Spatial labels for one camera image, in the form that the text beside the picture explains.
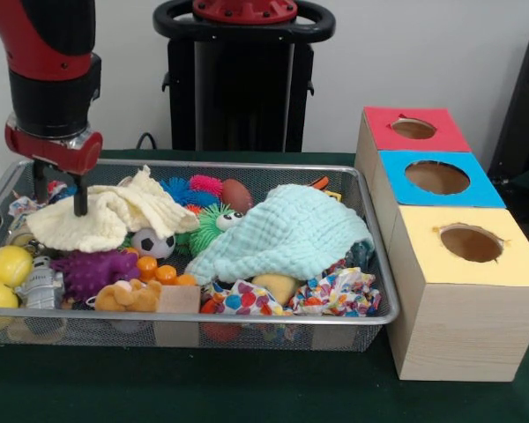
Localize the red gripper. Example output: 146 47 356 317
4 124 104 217

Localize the cream muslin cloth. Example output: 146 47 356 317
26 165 200 255

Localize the mint green muslin cloth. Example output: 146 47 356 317
184 183 375 286

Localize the wooden box with three holes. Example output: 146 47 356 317
354 105 529 382

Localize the purple spiky toy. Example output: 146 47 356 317
48 249 141 303

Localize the grey toy robot figure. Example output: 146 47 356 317
13 255 66 309

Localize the black and white soccer ball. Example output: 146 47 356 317
130 227 176 260

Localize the brown plush animal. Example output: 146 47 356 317
94 278 163 313

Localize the orange toy building brick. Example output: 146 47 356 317
136 255 198 287

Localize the green spiky toy with eyes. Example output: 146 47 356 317
189 203 247 256

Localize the black upright panel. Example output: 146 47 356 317
488 28 529 186

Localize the black cable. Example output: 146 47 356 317
135 131 159 151

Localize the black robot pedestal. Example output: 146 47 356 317
153 0 336 153

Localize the silver wire mesh bin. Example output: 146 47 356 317
0 157 401 353

